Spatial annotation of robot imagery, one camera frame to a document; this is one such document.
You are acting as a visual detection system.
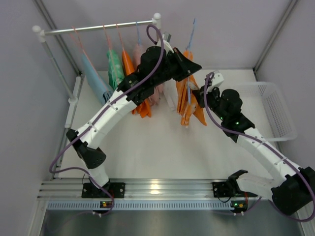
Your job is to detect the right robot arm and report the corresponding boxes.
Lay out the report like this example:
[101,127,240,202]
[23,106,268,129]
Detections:
[192,87,315,216]

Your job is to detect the blue wire hanger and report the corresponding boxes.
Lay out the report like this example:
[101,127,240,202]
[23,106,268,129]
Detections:
[186,18,196,105]

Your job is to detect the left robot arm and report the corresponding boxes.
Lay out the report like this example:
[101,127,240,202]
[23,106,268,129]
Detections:
[66,46,202,190]

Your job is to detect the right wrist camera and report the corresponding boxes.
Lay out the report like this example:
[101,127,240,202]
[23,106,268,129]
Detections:
[206,70,224,91]

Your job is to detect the purple cable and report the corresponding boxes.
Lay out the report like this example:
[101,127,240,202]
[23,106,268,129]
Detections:
[203,72,315,223]
[49,24,165,218]

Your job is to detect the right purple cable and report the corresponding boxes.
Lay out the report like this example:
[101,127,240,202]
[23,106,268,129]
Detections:
[203,72,315,223]

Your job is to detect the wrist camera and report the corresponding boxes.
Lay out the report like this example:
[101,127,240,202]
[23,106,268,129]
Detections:
[206,70,224,91]
[156,32,174,56]

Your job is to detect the grey slotted cable duct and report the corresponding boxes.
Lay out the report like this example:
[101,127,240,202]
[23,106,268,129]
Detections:
[47,200,247,210]

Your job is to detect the light blue trousers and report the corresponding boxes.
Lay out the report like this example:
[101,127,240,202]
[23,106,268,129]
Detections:
[81,53,113,106]

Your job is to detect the pink hanger of green trousers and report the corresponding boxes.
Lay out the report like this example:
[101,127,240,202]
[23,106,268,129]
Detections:
[103,25,118,85]

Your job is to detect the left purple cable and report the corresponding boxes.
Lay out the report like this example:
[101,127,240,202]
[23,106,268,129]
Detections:
[49,24,165,218]

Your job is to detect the pink hanger of orange trousers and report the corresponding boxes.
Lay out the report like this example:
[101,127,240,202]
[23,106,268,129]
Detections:
[116,24,125,52]

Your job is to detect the orange white patterned trousers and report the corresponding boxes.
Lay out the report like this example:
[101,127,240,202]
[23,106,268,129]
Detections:
[175,50,207,128]

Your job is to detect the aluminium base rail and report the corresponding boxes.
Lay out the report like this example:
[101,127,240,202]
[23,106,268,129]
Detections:
[36,178,271,201]

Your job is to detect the plain orange trousers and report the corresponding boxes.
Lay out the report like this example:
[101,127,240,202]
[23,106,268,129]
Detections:
[122,49,152,118]

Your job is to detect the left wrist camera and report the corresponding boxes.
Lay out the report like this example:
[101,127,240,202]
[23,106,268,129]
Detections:
[156,32,174,56]

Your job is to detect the pink trousers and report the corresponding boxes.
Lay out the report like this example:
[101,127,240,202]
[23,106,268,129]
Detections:
[132,44,164,106]

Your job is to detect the white plastic basket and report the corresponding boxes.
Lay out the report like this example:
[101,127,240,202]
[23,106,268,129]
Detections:
[233,82,297,142]

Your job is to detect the green patterned trousers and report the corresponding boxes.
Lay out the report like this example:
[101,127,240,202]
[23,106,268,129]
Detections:
[107,49,125,90]

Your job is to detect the white clothes rack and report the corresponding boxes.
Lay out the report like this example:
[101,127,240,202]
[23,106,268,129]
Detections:
[32,13,161,129]

